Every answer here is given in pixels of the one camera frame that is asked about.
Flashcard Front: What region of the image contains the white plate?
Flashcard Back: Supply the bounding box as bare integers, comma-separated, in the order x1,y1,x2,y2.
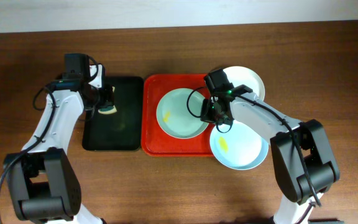
223,66,265,101

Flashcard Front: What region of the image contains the pale green plate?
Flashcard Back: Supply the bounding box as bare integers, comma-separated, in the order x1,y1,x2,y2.
156,88,208,139

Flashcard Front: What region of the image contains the light blue plate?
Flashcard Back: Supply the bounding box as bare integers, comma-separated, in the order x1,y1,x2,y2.
209,121,269,170

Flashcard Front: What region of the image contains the green and yellow sponge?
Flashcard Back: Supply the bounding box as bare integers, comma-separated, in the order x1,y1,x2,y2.
98,86,117,115

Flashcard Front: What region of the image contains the red plastic tray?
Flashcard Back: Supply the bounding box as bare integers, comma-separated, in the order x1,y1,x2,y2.
141,73,213,157

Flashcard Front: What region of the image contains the black rectangular tray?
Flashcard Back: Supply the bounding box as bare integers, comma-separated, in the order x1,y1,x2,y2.
82,77,144,151

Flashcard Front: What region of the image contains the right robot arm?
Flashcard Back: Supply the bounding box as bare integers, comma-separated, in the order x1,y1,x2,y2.
200,68,340,223

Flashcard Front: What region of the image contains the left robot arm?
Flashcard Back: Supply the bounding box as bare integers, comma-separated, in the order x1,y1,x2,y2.
0,54,117,223

